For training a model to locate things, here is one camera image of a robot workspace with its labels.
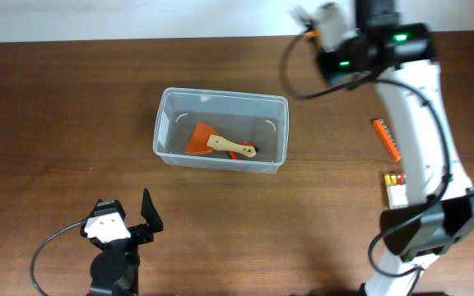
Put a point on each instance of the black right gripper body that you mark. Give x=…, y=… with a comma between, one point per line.
x=334, y=66

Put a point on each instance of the orange screwdriver bit holder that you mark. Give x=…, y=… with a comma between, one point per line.
x=386, y=138

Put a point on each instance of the orange scraper wooden handle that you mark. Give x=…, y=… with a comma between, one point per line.
x=205, y=139

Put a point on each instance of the red handled cutting pliers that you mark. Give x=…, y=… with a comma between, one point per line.
x=241, y=154

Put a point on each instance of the small screwdriver set case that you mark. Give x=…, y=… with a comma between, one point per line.
x=396, y=190

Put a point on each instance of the orange black needle-nose pliers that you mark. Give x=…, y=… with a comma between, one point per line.
x=311, y=35

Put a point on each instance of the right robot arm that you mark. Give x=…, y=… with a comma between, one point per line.
x=438, y=209

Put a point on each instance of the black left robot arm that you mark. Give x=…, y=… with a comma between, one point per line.
x=114, y=271

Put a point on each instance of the clear plastic container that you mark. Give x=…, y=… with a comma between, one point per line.
x=259, y=120

